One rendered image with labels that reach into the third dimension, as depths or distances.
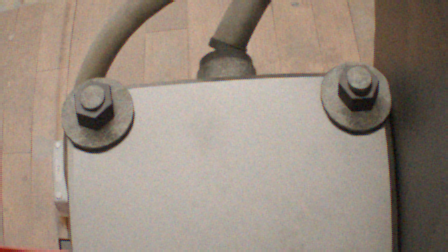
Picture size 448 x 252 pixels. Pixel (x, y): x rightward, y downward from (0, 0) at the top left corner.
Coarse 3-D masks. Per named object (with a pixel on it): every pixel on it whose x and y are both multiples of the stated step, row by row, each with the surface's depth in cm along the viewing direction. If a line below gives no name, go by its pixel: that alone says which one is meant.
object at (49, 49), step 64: (64, 0) 111; (192, 0) 109; (320, 0) 109; (0, 64) 107; (64, 64) 106; (128, 64) 106; (192, 64) 105; (256, 64) 105; (320, 64) 105; (0, 128) 103; (0, 192) 98
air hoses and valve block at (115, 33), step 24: (144, 0) 31; (168, 0) 31; (240, 0) 32; (264, 0) 32; (120, 24) 32; (240, 24) 32; (96, 48) 33; (120, 48) 33; (216, 48) 32; (240, 48) 32; (96, 72) 33
